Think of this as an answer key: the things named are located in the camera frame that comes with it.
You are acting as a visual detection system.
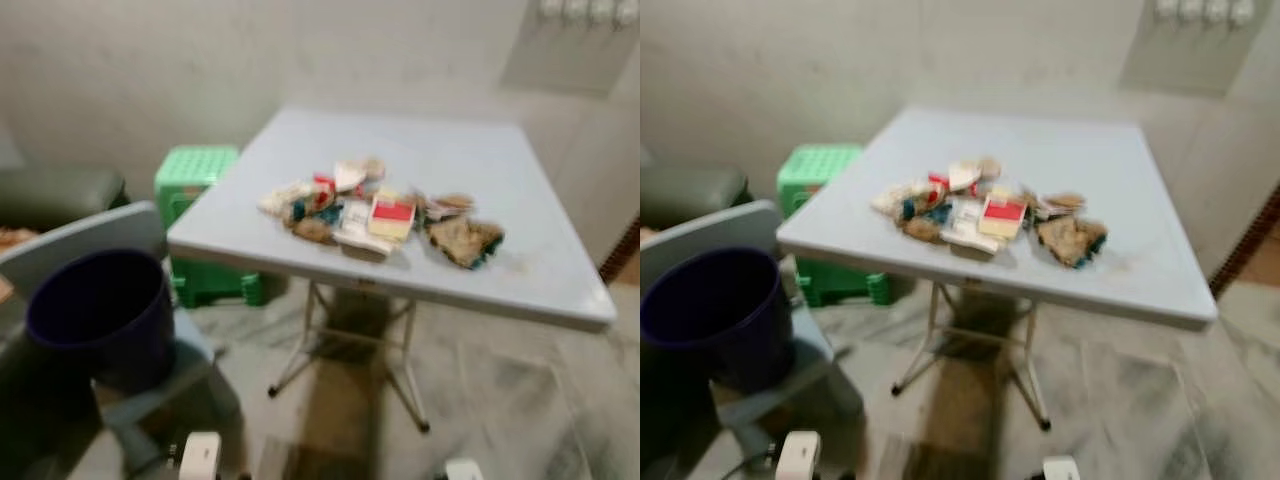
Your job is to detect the purple plastic bin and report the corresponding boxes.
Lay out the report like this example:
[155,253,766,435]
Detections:
[640,247,797,393]
[26,248,177,393]

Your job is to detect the light grey plastic chair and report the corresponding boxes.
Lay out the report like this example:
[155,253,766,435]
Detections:
[640,199,863,473]
[0,200,243,473]

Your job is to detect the dark green leather sofa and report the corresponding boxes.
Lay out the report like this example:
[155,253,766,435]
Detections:
[640,165,754,232]
[0,165,130,234]

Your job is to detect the grey folding table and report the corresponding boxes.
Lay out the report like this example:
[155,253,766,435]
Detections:
[777,105,1219,433]
[167,105,618,433]

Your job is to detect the green plastic stool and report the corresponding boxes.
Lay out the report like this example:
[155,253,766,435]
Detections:
[777,143,892,308]
[154,145,266,309]

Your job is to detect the brown white wrapper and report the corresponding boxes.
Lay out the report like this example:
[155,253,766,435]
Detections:
[1030,191,1087,220]
[420,192,477,221]

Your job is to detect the red white packet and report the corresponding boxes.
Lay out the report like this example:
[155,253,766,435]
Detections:
[978,190,1029,242]
[368,190,417,242]

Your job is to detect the crumpled white paper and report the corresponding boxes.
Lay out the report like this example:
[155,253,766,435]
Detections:
[258,182,321,216]
[870,182,931,216]

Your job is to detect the small brown wrapper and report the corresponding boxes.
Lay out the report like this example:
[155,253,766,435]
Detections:
[900,215,947,245]
[290,215,337,245]

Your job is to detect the white flat paper packet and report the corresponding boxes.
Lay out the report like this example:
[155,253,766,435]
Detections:
[334,200,397,257]
[944,198,1003,255]

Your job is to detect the white round paper lid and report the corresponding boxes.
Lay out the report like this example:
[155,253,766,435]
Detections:
[945,157,1002,193]
[333,158,387,193]

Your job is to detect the white wall switch panel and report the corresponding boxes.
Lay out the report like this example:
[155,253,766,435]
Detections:
[1150,0,1257,29]
[535,0,641,29]

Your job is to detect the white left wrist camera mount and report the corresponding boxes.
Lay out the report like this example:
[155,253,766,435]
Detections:
[775,430,824,480]
[178,432,224,480]

